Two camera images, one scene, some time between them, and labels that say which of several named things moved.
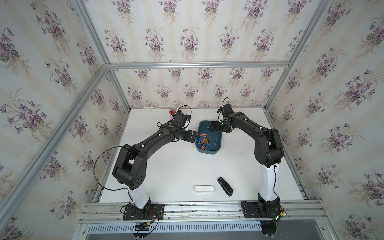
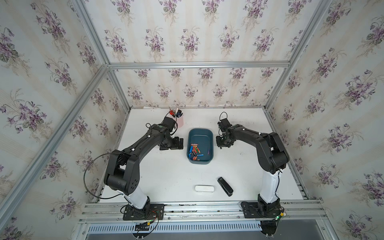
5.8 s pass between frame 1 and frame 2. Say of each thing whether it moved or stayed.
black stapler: stayed
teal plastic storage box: moved
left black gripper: moved
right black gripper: moved
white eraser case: stayed
